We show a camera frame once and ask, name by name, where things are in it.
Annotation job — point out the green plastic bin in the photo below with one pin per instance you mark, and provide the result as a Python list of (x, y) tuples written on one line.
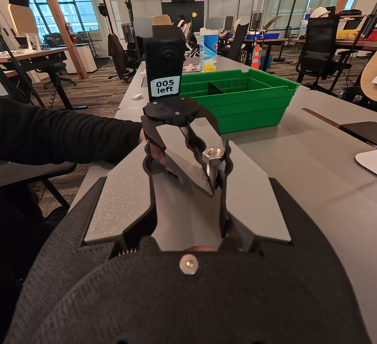
[(250, 108)]

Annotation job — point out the white hard hat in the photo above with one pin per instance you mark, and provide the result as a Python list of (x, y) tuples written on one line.
[(320, 12)]

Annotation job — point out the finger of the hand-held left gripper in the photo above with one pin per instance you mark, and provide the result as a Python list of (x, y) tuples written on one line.
[(206, 132), (179, 152)]

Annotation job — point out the black legged standing desk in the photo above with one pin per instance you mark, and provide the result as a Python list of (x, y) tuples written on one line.
[(29, 54)]

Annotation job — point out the person's left forearm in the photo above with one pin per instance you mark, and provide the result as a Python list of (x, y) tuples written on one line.
[(59, 132)]

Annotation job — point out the black wall screen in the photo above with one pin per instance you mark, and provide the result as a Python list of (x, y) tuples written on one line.
[(176, 8)]

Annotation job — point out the blue trash can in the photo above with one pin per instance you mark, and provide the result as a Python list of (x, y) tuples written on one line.
[(266, 62)]

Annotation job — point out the brown jacket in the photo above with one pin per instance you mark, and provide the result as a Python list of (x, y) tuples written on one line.
[(116, 52)]

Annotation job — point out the person's left hand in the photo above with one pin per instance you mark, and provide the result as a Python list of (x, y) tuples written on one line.
[(165, 161)]

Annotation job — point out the black mesh office chair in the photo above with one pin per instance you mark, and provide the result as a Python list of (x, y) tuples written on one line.
[(321, 38)]

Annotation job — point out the wipes canister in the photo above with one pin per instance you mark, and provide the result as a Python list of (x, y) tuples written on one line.
[(209, 52)]

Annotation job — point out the printed paper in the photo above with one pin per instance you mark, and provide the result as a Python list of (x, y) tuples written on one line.
[(191, 68)]

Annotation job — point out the row of blue bins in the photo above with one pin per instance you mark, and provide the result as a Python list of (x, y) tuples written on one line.
[(271, 36)]

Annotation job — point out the orange traffic cone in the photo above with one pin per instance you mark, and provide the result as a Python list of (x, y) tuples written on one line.
[(255, 61)]

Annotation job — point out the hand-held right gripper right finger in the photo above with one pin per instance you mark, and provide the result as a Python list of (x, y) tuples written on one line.
[(253, 202)]

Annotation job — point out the steel bolt with nut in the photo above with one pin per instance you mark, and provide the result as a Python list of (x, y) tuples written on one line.
[(206, 158)]

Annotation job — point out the red fire extinguisher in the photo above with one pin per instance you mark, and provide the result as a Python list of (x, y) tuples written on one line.
[(72, 33)]

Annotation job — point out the black flat desk plate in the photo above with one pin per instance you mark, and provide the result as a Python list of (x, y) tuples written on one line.
[(362, 132)]

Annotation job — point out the long red bin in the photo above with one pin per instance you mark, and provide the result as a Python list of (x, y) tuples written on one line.
[(371, 34)]

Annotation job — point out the black bin divider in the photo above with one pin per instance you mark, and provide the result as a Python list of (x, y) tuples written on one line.
[(216, 88)]

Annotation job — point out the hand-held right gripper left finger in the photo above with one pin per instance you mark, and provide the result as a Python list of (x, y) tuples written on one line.
[(120, 199)]

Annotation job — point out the yellow plastic bin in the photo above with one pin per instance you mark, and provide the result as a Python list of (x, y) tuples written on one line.
[(347, 34)]

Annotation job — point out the person's black clothed body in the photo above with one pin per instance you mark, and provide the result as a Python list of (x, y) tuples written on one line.
[(17, 247)]

